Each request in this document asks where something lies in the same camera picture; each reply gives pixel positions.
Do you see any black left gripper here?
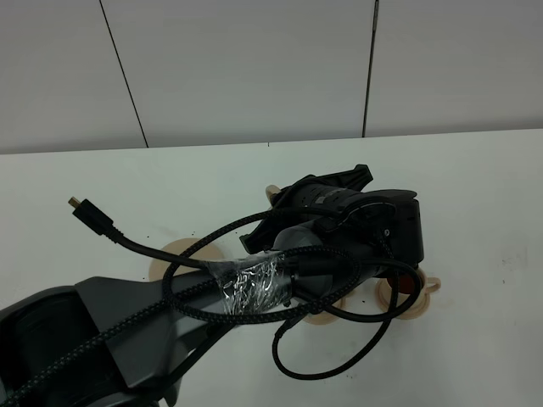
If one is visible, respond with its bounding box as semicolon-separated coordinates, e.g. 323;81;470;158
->
239;164;374;255

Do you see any tan ceramic teapot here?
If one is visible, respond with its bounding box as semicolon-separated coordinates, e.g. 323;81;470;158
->
265;185;281;204

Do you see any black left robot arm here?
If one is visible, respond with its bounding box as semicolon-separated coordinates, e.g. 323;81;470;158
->
1;164;423;406

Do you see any tan saucer near teapot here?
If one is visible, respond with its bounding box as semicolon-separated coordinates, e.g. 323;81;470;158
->
303;298;346;326

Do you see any tan teacup far side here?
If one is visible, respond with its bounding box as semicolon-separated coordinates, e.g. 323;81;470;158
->
397;267;441;313

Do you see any tan saucer far side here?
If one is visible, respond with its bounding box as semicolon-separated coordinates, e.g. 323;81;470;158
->
374;279;431;320

